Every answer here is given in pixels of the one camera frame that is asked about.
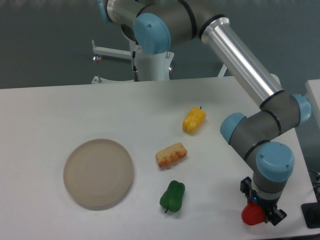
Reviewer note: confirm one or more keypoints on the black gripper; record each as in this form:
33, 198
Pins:
267, 201

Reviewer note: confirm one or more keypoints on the red toy pepper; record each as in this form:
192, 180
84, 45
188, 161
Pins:
253, 214

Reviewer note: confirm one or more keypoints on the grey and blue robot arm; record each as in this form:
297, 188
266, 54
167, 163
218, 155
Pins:
154, 26

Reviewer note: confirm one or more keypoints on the green toy pepper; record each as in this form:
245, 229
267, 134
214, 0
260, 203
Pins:
172, 198

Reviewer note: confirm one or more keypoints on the yellow toy pepper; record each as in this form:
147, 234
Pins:
193, 120

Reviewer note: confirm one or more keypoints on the black device at right edge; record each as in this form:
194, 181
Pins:
311, 214

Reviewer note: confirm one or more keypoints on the toy bread piece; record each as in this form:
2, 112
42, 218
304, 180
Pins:
170, 154

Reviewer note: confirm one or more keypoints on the white table at right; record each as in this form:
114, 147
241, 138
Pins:
313, 93

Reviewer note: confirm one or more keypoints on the beige round plate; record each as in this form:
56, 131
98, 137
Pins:
98, 174

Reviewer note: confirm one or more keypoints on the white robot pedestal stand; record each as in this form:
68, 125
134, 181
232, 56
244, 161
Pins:
145, 67

